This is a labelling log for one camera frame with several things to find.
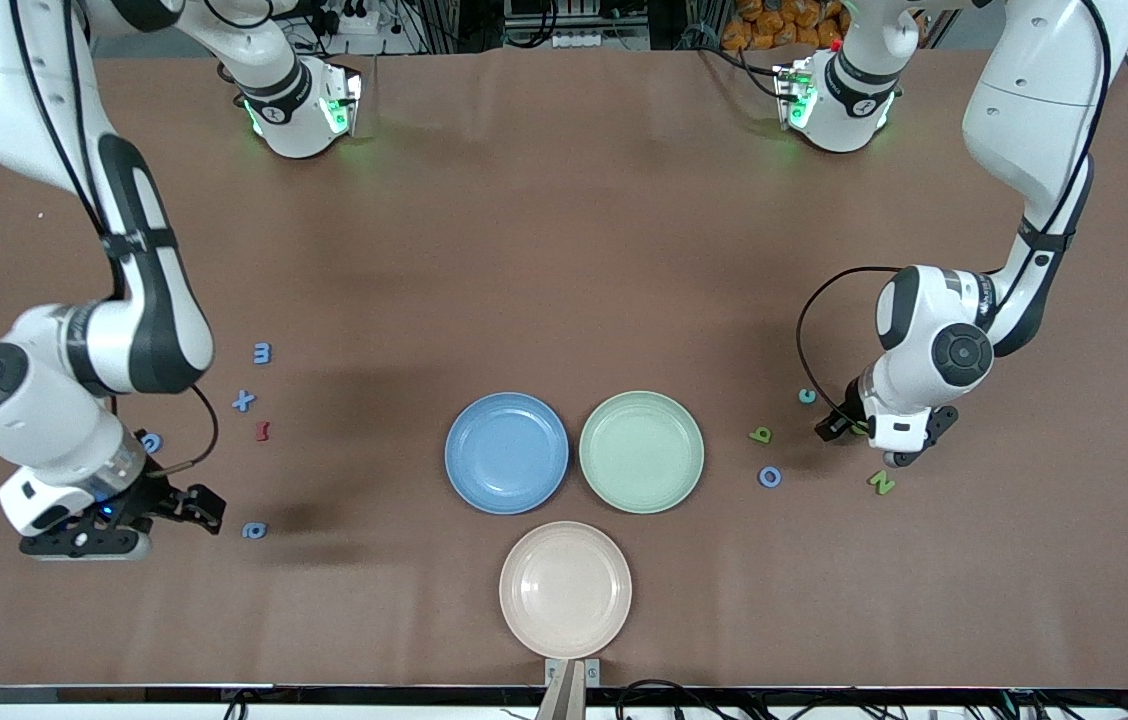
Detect green plate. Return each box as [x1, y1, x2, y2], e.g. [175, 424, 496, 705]
[578, 390, 705, 515]

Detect blue plate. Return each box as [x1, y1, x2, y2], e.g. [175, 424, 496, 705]
[444, 391, 570, 516]

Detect beige plate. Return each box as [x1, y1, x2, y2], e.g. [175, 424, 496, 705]
[499, 520, 633, 661]

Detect brown table cover sheet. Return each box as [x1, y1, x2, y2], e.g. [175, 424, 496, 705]
[0, 45, 1128, 691]

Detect orange bags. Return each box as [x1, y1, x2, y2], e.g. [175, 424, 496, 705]
[721, 0, 850, 51]

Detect white power strip with plugs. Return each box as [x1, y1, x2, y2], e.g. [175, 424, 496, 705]
[309, 0, 385, 37]

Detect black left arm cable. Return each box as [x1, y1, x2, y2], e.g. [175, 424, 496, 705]
[796, 0, 1117, 426]

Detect table edge rail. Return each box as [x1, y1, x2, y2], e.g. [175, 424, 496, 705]
[0, 684, 1128, 707]

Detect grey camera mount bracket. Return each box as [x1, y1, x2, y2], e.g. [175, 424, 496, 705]
[536, 657, 602, 720]

